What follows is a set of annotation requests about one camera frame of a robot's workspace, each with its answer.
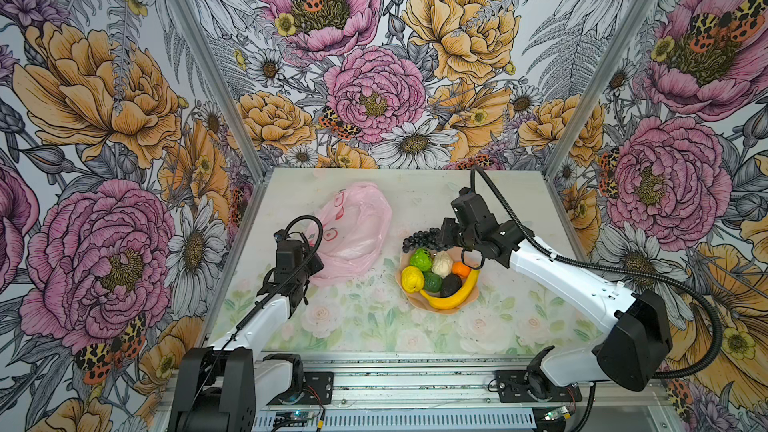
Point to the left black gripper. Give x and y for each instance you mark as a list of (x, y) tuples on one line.
[(316, 265)]

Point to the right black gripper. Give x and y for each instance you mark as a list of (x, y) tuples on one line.
[(449, 224)]

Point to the pink peach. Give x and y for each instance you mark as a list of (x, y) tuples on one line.
[(460, 269)]

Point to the dark purple grape bunch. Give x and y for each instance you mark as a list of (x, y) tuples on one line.
[(428, 240)]

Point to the cream garlic bulb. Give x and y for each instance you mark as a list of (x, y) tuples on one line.
[(442, 264)]

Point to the black plum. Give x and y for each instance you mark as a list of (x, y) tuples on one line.
[(451, 284)]

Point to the bright green lime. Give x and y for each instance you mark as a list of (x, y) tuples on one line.
[(421, 259)]

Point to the pink plastic bag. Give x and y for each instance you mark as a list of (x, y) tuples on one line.
[(355, 222)]

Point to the yellow banana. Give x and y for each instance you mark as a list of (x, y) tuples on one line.
[(467, 293)]

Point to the yellow lemon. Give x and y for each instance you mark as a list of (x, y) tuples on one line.
[(412, 280)]

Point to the pink scalloped plate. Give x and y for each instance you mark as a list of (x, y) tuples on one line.
[(416, 299)]

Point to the dark green avocado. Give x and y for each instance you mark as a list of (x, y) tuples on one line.
[(432, 283)]

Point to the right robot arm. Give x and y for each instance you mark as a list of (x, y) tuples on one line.
[(635, 336)]

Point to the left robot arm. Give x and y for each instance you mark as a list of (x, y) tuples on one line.
[(221, 387)]

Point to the left green circuit board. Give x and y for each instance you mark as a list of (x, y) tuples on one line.
[(291, 419)]

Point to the green circuit board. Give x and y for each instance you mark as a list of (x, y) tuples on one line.
[(291, 419), (559, 413)]

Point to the right green circuit board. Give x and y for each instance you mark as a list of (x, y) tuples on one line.
[(559, 413)]

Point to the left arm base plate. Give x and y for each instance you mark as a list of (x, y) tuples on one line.
[(317, 389)]

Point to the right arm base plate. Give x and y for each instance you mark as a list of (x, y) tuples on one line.
[(521, 386)]

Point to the aluminium mounting rail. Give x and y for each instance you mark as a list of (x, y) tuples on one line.
[(383, 380)]

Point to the white vented cable duct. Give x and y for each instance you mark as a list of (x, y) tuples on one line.
[(482, 419)]

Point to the right aluminium frame post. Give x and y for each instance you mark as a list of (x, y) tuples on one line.
[(620, 42)]

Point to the aluminium frame post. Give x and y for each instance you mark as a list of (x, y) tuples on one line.
[(620, 42), (185, 14)]

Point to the left aluminium frame post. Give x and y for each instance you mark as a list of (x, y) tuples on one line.
[(185, 14)]

